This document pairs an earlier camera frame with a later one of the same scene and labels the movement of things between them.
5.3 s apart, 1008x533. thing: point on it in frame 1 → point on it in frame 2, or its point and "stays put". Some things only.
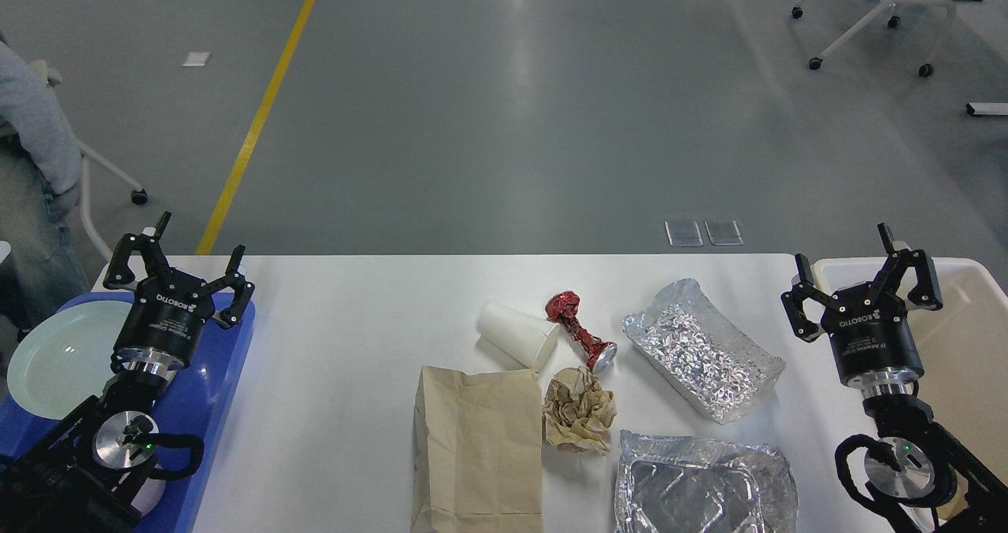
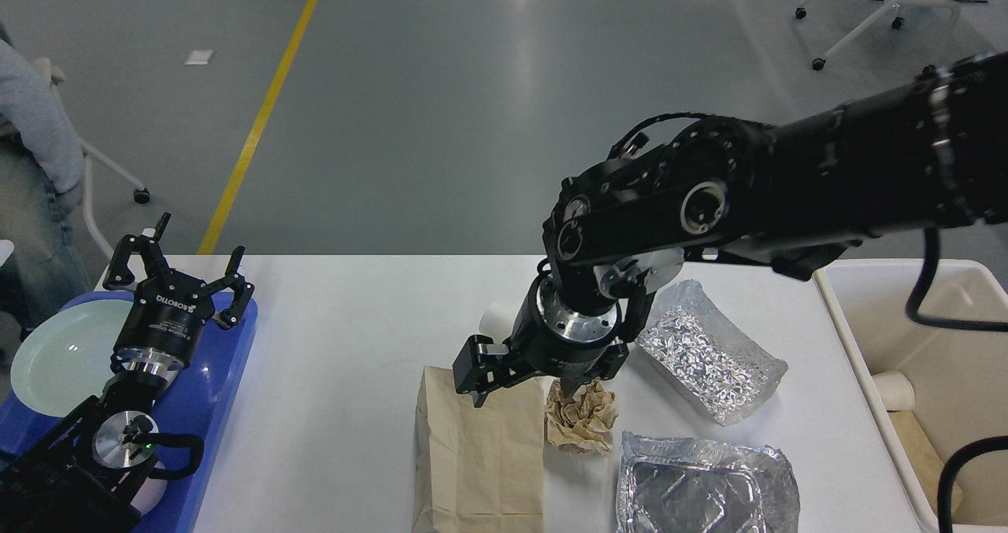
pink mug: [148, 496] stays put
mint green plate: [64, 358] stays put
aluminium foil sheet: [713, 371] stays put
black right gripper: [873, 342] → [548, 337]
